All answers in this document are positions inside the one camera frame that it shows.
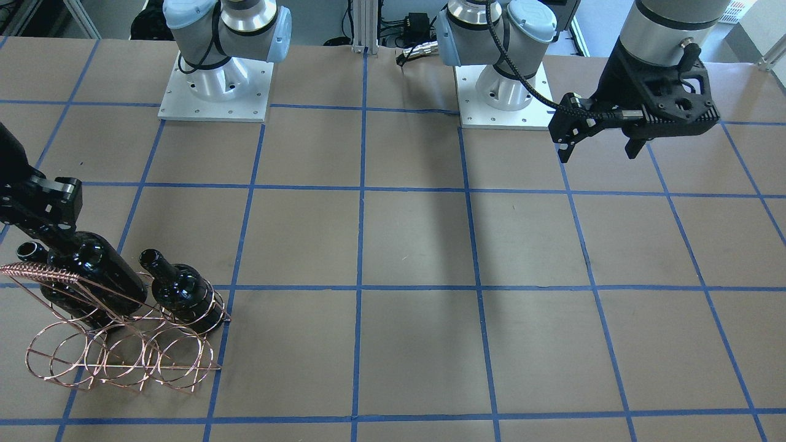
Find copper wire wine basket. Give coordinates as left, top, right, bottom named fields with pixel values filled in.
left=2, top=262, right=222, bottom=394

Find aluminium frame post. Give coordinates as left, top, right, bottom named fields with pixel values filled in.
left=350, top=0, right=381, bottom=58

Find dark wine bottle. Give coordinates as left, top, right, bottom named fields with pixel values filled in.
left=139, top=249, right=224, bottom=335
left=41, top=230, right=148, bottom=316

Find black braided cable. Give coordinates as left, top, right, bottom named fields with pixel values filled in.
left=485, top=0, right=627, bottom=120

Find dark wine bottle far slot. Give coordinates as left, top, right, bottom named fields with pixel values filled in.
left=16, top=241, right=114, bottom=330

